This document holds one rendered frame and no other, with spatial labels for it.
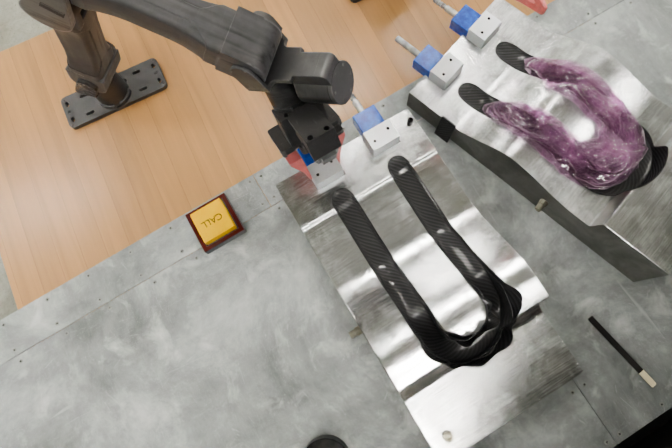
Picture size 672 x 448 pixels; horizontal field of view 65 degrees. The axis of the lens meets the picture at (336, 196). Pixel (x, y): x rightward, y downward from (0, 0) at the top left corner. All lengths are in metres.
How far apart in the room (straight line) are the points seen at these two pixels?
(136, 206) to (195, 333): 0.26
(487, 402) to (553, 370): 0.11
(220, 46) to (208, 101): 0.40
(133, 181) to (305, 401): 0.50
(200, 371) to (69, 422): 0.23
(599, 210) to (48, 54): 1.07
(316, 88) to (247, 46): 0.10
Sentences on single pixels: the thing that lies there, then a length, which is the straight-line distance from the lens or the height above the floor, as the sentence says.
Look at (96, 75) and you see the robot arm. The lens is 0.97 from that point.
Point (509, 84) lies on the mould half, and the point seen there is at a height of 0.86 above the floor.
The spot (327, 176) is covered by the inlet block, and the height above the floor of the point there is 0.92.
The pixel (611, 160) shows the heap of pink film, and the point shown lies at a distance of 0.96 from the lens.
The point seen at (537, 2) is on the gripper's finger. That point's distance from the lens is 0.67.
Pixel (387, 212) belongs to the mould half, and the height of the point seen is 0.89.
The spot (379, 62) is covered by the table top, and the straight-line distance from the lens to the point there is 1.06.
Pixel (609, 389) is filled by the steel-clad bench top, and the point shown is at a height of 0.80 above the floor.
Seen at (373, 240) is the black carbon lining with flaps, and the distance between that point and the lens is 0.86.
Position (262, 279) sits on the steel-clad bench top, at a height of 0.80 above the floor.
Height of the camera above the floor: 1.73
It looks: 75 degrees down
